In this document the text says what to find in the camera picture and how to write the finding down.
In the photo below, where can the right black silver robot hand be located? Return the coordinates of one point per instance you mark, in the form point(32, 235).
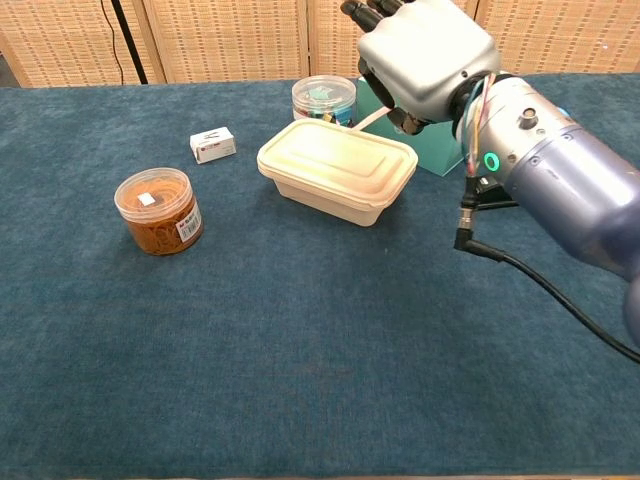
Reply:
point(425, 55)

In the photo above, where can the bamboo folding screen panel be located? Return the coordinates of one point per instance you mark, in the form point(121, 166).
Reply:
point(225, 40)
point(565, 35)
point(330, 45)
point(65, 40)

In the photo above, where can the blue carpet table mat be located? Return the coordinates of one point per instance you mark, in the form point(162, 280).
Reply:
point(300, 325)

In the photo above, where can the small white staples box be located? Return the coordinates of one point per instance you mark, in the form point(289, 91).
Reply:
point(212, 145)

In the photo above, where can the teal speaker product box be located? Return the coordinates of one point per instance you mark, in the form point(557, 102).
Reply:
point(435, 150)

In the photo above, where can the clear jar of binder clips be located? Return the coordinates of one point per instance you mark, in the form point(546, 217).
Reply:
point(320, 97)

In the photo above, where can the black tripod stand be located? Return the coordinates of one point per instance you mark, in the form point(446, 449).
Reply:
point(131, 50)

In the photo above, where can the beige lunch box with lid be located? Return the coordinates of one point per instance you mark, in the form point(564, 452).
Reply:
point(335, 165)

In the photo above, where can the black stapler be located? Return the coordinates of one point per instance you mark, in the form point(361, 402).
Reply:
point(487, 186)

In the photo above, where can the clear jar of rubber bands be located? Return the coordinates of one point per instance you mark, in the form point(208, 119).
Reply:
point(157, 215)

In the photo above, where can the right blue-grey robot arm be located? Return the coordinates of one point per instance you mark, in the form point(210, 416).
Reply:
point(550, 165)

